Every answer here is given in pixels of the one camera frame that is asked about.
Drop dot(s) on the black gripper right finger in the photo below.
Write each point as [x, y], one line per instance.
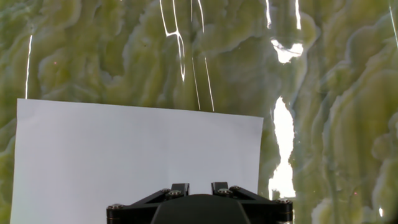
[219, 188]

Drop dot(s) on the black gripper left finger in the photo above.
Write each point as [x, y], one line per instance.
[178, 189]

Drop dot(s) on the white paper sheet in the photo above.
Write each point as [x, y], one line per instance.
[93, 155]

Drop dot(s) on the green marble pattern mat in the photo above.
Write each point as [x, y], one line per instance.
[217, 62]

